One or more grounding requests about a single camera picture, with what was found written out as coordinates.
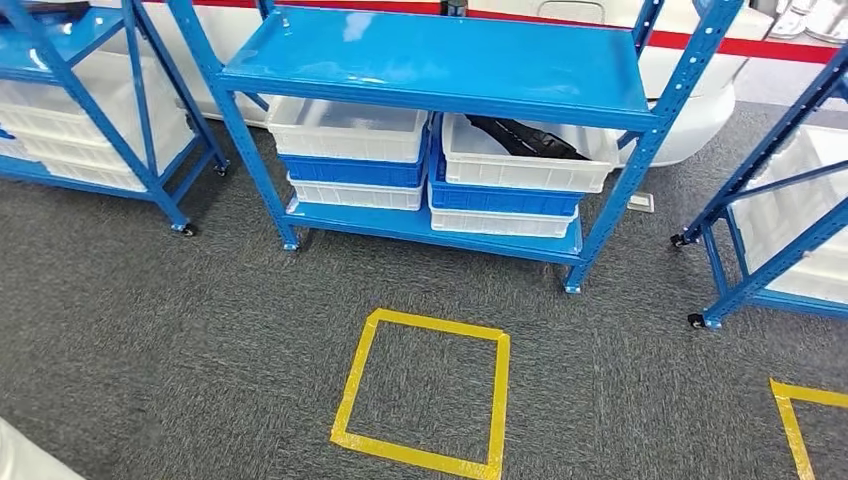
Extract white car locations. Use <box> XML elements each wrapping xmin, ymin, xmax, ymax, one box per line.
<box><xmin>99</xmin><ymin>0</ymin><xmax>775</xmax><ymax>169</ymax></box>

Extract yellow floor tape square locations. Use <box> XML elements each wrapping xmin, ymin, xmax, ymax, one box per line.
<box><xmin>328</xmin><ymin>307</ymin><xmax>513</xmax><ymax>480</ymax></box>
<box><xmin>767</xmin><ymin>377</ymin><xmax>848</xmax><ymax>480</ymax></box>

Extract black ribbed part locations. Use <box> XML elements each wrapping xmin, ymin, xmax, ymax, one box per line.
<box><xmin>462</xmin><ymin>113</ymin><xmax>592</xmax><ymax>162</ymax></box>

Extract silver metal objects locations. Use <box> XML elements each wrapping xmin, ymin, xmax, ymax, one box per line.
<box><xmin>768</xmin><ymin>0</ymin><xmax>848</xmax><ymax>47</ymax></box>

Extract blue metal shelf rack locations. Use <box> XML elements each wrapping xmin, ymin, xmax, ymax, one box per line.
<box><xmin>669</xmin><ymin>42</ymin><xmax>848</xmax><ymax>331</ymax></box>
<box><xmin>0</xmin><ymin>0</ymin><xmax>231</xmax><ymax>238</ymax></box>
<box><xmin>164</xmin><ymin>0</ymin><xmax>747</xmax><ymax>295</ymax></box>

